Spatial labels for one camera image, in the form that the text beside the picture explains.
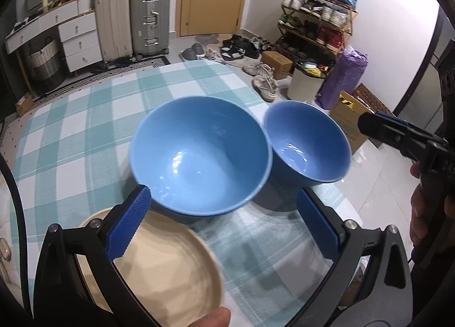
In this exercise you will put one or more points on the cream plate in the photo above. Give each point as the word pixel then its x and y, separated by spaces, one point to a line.
pixel 171 271

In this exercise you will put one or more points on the purple plastic bag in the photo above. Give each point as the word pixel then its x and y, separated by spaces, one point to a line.
pixel 346 74

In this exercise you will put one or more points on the small brown cardboard box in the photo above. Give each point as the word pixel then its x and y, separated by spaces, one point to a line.
pixel 280 64

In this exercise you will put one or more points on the open cardboard box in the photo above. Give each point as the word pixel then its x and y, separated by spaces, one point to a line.
pixel 350 107

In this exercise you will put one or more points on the left hand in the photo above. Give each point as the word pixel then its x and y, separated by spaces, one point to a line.
pixel 219 317

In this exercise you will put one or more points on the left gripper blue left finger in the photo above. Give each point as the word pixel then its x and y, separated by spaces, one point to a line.
pixel 77 281

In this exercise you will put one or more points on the teal plaid tablecloth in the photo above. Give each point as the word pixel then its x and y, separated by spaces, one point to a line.
pixel 71 161

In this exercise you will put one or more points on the wooden shoe rack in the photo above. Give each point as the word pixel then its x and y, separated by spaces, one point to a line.
pixel 315 30

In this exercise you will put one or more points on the blue bowl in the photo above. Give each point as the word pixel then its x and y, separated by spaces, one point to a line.
pixel 309 148
pixel 201 156

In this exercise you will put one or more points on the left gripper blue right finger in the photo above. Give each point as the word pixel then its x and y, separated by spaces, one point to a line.
pixel 369 282

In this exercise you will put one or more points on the small beige case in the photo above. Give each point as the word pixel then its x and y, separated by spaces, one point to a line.
pixel 5 250

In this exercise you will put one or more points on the white trash bin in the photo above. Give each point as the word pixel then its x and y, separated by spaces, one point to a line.
pixel 305 83

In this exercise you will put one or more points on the right hand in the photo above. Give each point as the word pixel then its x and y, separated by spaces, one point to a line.
pixel 417 226

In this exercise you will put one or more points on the white drawer desk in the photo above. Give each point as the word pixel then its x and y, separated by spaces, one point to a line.
pixel 73 24

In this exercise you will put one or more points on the silver aluminium suitcase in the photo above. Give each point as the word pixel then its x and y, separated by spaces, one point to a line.
pixel 150 27

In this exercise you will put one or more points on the beige hard suitcase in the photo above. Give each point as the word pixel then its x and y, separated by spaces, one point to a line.
pixel 113 27

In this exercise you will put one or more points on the woven laundry basket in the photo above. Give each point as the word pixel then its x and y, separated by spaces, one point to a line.
pixel 46 63

